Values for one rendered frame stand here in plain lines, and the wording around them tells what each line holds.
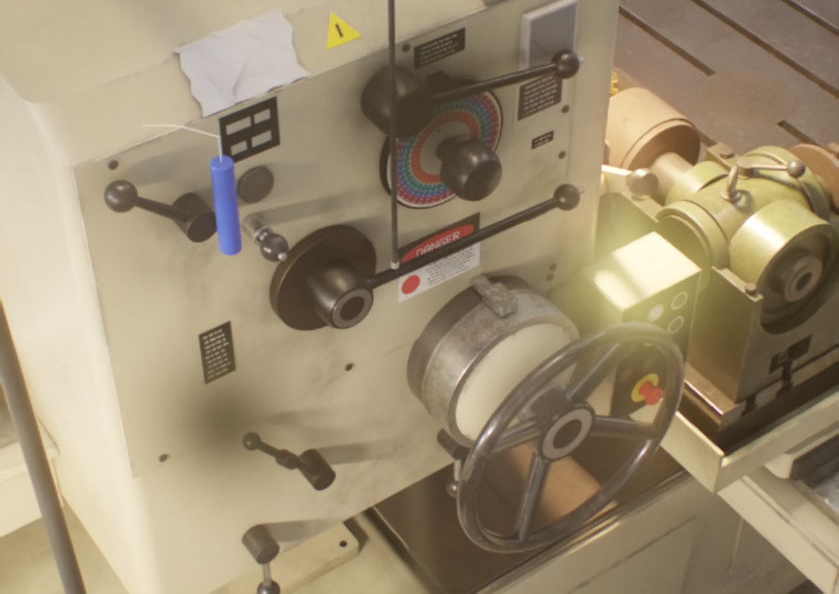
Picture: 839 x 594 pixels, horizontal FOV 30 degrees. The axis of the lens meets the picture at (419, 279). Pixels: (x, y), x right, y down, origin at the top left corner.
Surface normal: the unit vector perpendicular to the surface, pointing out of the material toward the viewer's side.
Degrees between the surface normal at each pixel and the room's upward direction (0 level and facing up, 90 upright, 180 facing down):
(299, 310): 90
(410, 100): 73
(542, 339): 62
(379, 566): 0
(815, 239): 90
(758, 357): 90
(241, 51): 30
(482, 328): 22
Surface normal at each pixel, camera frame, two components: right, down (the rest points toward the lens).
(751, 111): 0.00, -0.73
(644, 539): 0.57, 0.56
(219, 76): 0.26, -0.04
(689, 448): -0.82, 0.39
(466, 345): -0.50, -0.35
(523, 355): 0.48, 0.12
